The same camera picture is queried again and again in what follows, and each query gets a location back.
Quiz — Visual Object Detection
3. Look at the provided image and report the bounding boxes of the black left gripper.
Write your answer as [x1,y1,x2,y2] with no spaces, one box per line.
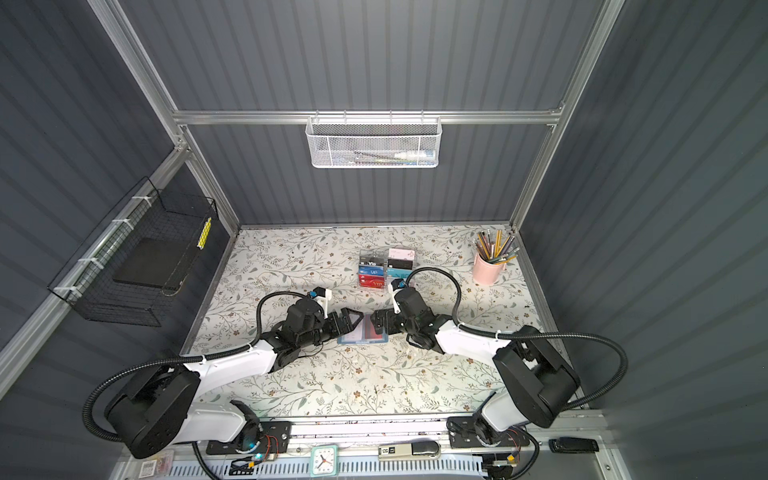
[298,307,364,352]

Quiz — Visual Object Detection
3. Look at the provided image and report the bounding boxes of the blue leather card holder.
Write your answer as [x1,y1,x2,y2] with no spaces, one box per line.
[337,314,389,345]

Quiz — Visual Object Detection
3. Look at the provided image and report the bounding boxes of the clear acrylic card display stand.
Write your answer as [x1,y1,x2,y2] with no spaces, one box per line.
[357,247,416,289]

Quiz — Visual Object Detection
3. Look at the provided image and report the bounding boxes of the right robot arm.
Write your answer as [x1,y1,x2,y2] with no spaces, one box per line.
[371,287,580,443]

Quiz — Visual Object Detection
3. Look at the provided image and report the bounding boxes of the red VIP card in stand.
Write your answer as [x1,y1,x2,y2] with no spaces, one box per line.
[358,275,386,289]

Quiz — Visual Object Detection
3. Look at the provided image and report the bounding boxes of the teal VIP card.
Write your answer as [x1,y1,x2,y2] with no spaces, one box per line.
[387,268,412,279]

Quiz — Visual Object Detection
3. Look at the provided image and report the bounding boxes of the blue VIP card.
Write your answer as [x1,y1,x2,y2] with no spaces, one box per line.
[358,265,386,277]

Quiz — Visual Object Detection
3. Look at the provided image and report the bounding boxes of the black card with gold lines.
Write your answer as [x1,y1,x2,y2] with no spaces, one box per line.
[388,258,414,270]

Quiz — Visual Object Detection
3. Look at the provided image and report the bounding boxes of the black VIP logo card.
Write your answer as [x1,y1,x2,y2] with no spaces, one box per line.
[359,255,387,268]

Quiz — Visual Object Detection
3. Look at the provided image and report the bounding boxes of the pink VIP card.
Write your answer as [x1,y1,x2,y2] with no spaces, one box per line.
[388,248,416,261]

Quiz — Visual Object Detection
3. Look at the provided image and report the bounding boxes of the pink metal pencil bucket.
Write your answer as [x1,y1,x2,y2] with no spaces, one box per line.
[472,253,506,286]

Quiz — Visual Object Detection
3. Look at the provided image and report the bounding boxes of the grey black handheld device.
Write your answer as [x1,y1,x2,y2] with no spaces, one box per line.
[378,440,441,461]

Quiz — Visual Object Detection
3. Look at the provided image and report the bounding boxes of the small white desk clock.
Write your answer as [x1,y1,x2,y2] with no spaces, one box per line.
[309,445,339,478]

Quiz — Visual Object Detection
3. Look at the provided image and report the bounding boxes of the markers in mesh basket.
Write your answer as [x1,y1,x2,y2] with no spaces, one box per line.
[343,150,438,167]

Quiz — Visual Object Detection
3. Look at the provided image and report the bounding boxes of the black remote device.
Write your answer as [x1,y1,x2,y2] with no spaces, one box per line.
[548,437,600,454]

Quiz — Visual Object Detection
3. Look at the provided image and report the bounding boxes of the small label packet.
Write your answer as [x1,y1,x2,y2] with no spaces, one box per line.
[136,451,174,480]

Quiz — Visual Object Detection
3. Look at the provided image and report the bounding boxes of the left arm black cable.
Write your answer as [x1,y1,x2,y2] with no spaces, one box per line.
[82,290,313,444]

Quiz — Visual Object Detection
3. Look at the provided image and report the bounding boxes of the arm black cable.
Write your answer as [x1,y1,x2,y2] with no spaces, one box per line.
[82,290,313,444]
[404,265,629,412]

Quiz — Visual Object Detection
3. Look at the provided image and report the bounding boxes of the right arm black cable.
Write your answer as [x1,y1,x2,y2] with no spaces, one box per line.
[404,265,629,412]

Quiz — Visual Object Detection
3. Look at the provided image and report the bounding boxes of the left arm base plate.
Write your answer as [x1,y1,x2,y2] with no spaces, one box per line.
[205,421,293,456]

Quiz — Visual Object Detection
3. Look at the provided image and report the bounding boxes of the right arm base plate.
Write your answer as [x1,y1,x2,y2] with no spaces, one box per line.
[446,416,530,449]

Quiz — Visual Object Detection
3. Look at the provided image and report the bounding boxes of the white wire mesh basket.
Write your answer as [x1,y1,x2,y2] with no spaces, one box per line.
[305,118,443,169]

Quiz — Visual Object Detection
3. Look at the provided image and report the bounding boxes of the black wire wall basket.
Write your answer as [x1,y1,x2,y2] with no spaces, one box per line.
[48,181,218,327]

